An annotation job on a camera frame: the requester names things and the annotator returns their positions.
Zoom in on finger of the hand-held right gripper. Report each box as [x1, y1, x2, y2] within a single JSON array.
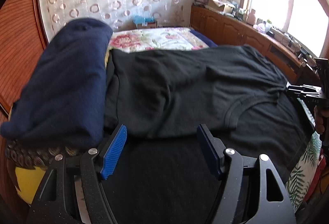
[[287, 84, 322, 92], [286, 89, 310, 99]]

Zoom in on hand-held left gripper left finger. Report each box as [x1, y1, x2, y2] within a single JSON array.
[[26, 124, 127, 224]]

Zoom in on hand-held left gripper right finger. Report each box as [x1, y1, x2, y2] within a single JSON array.
[[197, 124, 297, 224]]

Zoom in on black printed t-shirt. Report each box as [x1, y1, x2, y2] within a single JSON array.
[[100, 44, 319, 224]]

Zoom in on person's right hand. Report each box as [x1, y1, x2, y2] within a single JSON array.
[[314, 106, 329, 143]]

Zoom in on red printed cloth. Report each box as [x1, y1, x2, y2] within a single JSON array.
[[307, 152, 329, 201]]

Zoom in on palm-leaf printed bedsheet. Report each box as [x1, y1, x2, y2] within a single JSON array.
[[285, 131, 322, 211]]

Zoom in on wooden-framed window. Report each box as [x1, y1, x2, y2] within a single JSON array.
[[239, 0, 329, 58]]

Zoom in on brown patterned folded garment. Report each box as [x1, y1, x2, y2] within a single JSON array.
[[5, 137, 85, 169]]

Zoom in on navy folded garment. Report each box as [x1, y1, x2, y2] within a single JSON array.
[[0, 18, 114, 150]]

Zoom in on wooden cabinet counter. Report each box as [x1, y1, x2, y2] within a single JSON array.
[[190, 5, 322, 83]]

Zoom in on navy bed blanket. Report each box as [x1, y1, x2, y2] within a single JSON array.
[[190, 30, 219, 48]]

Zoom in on open cardboard box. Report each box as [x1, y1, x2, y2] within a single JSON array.
[[208, 0, 232, 14]]

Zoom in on floral quilt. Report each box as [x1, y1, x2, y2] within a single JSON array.
[[107, 27, 210, 53]]

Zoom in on small cardboard box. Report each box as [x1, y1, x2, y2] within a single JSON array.
[[136, 21, 158, 29]]

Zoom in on blue plastic bag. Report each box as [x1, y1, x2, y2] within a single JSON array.
[[132, 14, 155, 24]]

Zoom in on wooden louvered wardrobe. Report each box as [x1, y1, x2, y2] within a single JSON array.
[[0, 0, 50, 214]]

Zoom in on tangled cables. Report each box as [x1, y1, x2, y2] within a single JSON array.
[[275, 31, 300, 48]]

